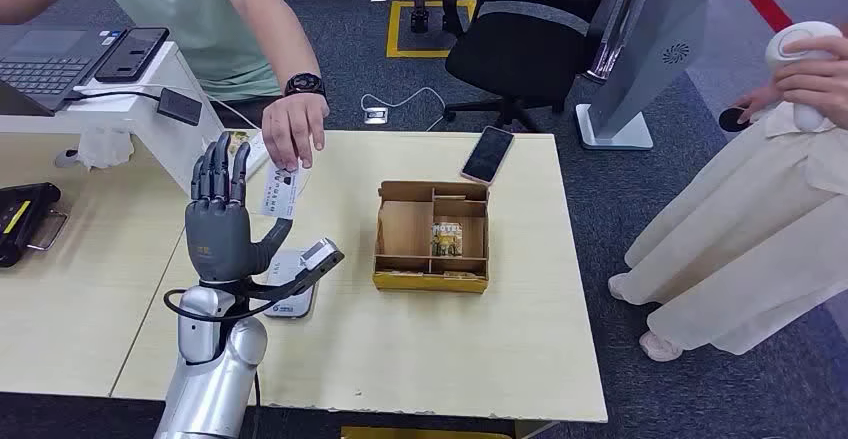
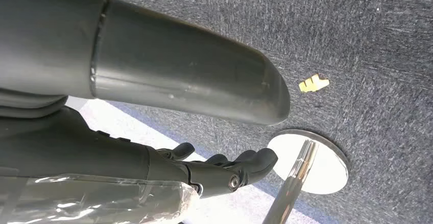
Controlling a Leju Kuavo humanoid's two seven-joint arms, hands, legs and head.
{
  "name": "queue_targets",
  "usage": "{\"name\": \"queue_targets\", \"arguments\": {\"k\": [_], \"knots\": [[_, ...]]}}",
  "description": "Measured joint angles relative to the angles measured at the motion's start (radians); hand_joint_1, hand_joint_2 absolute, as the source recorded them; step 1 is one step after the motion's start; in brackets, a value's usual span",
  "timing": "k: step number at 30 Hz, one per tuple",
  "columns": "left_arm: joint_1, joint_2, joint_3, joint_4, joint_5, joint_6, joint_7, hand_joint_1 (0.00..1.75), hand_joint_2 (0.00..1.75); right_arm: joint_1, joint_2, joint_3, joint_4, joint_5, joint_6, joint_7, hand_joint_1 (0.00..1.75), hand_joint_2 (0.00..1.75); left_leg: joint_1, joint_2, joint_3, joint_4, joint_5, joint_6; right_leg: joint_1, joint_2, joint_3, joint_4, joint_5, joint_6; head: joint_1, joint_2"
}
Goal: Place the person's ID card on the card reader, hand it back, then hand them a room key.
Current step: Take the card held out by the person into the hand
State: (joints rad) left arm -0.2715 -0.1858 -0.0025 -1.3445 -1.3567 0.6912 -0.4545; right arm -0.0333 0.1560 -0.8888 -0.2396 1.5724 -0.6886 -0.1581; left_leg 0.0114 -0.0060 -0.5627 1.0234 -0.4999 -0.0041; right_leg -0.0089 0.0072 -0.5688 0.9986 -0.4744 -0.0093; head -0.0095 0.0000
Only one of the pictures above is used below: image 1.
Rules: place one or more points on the black wristwatch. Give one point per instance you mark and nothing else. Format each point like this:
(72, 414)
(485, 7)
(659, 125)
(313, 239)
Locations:
(305, 85)

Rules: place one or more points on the silver floor socket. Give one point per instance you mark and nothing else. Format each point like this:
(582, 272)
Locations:
(376, 116)

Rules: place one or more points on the grey card reader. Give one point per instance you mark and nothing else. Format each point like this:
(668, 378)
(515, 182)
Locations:
(291, 305)

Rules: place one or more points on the person's right hand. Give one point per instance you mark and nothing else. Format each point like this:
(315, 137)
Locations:
(758, 101)

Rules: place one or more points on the black power adapter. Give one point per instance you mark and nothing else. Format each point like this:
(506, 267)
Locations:
(179, 106)

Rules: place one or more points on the white power strip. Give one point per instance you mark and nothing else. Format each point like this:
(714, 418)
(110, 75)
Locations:
(260, 158)

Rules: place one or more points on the black handheld terminal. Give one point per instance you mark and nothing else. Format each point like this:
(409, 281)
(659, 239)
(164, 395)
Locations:
(26, 220)

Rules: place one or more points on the black phone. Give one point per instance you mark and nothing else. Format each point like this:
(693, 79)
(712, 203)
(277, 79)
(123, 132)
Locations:
(131, 54)

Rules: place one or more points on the white ID card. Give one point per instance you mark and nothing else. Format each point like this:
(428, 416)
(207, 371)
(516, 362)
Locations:
(279, 199)

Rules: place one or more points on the black office chair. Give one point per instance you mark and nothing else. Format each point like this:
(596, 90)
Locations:
(523, 45)

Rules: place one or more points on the hotel room key card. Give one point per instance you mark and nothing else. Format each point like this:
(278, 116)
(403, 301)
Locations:
(447, 240)
(460, 275)

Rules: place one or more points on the pink smartphone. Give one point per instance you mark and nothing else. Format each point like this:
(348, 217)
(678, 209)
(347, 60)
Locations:
(487, 154)

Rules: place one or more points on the dark grey laptop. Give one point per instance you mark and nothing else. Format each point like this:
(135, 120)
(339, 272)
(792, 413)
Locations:
(46, 65)

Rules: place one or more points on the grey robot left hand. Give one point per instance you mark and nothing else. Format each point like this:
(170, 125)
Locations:
(218, 244)

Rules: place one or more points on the wooden compartment box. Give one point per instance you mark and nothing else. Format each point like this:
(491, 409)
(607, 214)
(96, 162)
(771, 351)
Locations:
(404, 227)

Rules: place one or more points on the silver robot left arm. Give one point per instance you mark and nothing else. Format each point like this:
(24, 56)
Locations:
(212, 390)

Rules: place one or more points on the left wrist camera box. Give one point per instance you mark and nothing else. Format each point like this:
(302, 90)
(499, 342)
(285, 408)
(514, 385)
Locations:
(322, 252)

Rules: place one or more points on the white desk riser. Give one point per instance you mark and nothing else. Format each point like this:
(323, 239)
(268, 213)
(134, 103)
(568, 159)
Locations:
(152, 138)

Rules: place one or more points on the person's left hand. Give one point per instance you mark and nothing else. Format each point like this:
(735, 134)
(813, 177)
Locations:
(818, 78)
(295, 128)

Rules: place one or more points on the grey standing display kiosk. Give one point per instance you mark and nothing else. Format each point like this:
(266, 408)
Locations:
(649, 32)

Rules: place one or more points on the person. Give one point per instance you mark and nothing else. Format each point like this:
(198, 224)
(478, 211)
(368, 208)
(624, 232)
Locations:
(729, 244)
(166, 12)

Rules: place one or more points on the person's left forearm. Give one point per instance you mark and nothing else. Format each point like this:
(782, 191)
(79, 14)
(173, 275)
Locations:
(275, 25)

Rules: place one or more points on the black round disc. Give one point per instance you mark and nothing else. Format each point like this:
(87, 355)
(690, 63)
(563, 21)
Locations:
(729, 121)

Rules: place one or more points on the grey round desk grommet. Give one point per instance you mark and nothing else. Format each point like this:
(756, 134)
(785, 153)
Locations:
(65, 158)

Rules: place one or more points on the white crumpled tissue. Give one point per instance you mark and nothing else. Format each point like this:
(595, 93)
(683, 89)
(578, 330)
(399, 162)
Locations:
(104, 149)

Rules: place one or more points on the white handheld controller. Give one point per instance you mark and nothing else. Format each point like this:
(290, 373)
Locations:
(795, 30)

